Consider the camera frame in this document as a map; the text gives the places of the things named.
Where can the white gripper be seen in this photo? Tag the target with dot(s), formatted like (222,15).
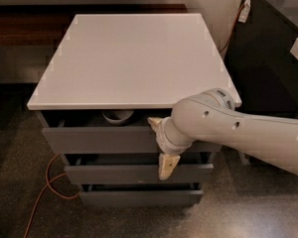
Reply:
(162,136)

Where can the grey top drawer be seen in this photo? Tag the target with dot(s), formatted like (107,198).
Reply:
(87,132)

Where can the grey drawer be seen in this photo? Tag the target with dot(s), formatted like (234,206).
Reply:
(142,194)
(87,132)
(133,168)

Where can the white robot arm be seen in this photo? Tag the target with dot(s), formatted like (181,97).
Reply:
(210,117)

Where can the grey middle drawer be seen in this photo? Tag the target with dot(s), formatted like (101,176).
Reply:
(133,168)

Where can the grey bottom drawer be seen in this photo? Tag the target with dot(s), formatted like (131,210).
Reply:
(142,194)

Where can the grey drawer cabinet white top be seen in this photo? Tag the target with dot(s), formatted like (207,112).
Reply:
(132,62)

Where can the white bowl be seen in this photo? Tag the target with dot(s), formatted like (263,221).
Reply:
(117,117)

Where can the black cabinet on right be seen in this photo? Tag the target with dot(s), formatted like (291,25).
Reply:
(259,59)

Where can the dark wooden bench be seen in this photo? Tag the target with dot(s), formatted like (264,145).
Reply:
(39,25)

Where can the white cable tag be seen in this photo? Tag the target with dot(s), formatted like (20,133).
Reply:
(244,11)

